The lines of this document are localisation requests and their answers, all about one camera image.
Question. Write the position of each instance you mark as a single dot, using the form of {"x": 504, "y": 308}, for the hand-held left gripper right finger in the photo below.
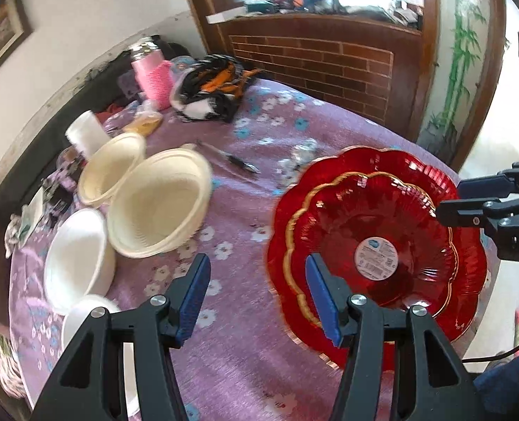
{"x": 323, "y": 298}

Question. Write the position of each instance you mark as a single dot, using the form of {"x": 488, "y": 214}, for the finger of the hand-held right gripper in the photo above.
{"x": 459, "y": 215}
{"x": 483, "y": 184}

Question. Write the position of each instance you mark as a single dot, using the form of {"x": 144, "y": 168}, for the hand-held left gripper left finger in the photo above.
{"x": 193, "y": 298}

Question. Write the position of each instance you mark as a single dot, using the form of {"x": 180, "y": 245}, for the gold-rimmed red glass plate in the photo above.
{"x": 373, "y": 219}

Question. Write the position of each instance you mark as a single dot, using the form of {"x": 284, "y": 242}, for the cream ribbed bowl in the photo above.
{"x": 158, "y": 210}
{"x": 106, "y": 171}

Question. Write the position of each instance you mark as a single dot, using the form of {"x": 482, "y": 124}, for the large red glass plate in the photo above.
{"x": 373, "y": 161}

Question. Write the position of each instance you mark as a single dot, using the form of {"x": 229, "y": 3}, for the white bowl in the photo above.
{"x": 77, "y": 258}
{"x": 77, "y": 318}

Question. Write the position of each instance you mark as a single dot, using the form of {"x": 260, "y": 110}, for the purple floral tablecloth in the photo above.
{"x": 242, "y": 359}

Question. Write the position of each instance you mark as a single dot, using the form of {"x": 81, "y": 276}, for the black clear pen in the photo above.
{"x": 237, "y": 162}

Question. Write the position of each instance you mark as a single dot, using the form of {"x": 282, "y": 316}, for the person's blue trouser leg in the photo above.
{"x": 509, "y": 390}

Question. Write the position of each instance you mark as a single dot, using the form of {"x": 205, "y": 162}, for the yellow bread in plastic bag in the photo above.
{"x": 143, "y": 123}

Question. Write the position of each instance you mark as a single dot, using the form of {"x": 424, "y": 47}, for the white plastic bucket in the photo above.
{"x": 86, "y": 133}

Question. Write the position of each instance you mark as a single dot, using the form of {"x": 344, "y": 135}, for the black orange white cloth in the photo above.
{"x": 211, "y": 87}

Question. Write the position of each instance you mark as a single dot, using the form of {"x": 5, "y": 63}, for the brick-pattern wooden cabinet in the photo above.
{"x": 312, "y": 57}

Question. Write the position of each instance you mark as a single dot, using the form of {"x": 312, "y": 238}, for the pink bottle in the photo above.
{"x": 152, "y": 74}

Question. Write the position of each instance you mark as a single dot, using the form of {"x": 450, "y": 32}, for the bamboo painted wall panel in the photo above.
{"x": 461, "y": 52}

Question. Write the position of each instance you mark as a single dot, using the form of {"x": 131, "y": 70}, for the dark framed wall picture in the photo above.
{"x": 0, "y": 39}

